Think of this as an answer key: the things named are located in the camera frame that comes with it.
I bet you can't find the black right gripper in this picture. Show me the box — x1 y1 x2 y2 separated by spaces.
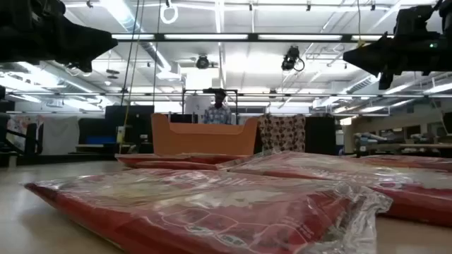
343 30 452 91

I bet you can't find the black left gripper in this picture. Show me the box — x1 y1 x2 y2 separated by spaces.
0 0 119 73

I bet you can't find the red popcorn bag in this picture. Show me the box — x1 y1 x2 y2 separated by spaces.
23 168 393 254
114 152 252 171
215 150 452 227
352 154 452 173

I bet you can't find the black cabinet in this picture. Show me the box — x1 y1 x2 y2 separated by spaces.
304 116 337 156

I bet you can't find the wooden workbench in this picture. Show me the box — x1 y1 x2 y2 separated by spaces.
352 132 452 158

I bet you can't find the blue box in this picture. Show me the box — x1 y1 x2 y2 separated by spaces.
85 135 118 146

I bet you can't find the white hanging cloth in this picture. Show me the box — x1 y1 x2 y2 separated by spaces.
41 115 81 156

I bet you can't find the round black ceiling fixture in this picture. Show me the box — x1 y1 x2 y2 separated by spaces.
195 54 211 70

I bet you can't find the black overhead rig bar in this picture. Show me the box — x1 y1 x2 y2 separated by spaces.
111 32 395 44

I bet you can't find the brown patterned cloth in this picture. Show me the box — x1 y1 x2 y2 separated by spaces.
257 113 307 156

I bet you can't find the person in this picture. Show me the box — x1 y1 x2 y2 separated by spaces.
202 90 233 126

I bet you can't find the orange plastic basket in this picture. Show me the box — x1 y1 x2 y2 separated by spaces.
150 113 259 157

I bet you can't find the yellow hanging cable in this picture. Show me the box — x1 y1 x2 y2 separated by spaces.
118 0 143 155

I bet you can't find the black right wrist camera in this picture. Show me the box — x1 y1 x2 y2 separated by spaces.
393 3 442 36

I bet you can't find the black overhead camera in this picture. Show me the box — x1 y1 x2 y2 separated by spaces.
280 45 306 73

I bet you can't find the white hanging ring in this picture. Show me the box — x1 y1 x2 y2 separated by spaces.
159 0 179 25

